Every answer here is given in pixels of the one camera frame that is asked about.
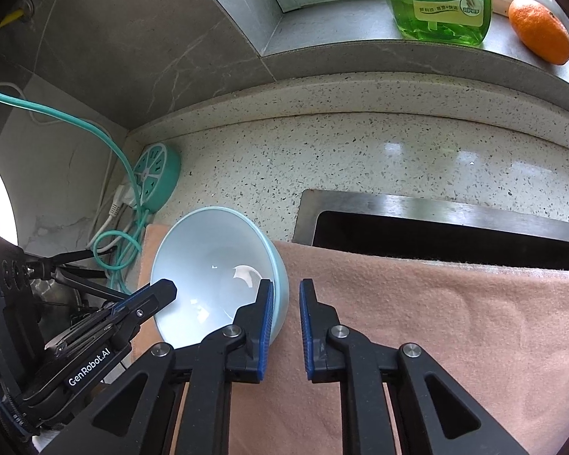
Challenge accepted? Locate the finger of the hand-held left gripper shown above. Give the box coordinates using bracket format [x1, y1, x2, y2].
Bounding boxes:
[21, 279, 178, 403]

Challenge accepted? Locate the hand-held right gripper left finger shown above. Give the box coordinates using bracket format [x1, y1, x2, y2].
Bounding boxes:
[40, 279, 276, 455]

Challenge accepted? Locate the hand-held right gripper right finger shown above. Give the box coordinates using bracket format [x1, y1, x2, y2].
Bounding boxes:
[299, 279, 529, 455]

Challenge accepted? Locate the light blue ceramic bowl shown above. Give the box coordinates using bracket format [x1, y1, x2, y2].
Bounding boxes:
[150, 206, 290, 349]

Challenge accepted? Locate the black tripod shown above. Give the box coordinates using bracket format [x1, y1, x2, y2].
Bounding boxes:
[24, 249, 129, 301]

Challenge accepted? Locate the peach towel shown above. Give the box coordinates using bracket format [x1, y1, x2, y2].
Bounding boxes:
[130, 223, 569, 455]

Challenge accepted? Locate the teal round power strip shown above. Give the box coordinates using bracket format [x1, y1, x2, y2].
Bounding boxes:
[132, 144, 182, 212]

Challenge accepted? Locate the steel sink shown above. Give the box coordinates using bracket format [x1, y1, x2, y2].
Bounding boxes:
[291, 188, 569, 271]

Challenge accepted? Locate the green dish soap bottle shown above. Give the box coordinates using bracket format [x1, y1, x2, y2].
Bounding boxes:
[374, 0, 493, 48]

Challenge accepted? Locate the orange tangerine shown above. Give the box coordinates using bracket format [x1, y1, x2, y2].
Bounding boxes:
[507, 0, 569, 66]

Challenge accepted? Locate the white power cable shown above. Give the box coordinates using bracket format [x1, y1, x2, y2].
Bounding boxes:
[88, 182, 138, 252]

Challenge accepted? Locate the white ring light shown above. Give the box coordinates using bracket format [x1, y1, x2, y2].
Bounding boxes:
[0, 144, 20, 247]

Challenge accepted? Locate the teal cable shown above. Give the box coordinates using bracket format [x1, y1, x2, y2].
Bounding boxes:
[0, 84, 145, 295]

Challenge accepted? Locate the yellow hose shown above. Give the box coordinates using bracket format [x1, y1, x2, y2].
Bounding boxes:
[0, 0, 34, 31]

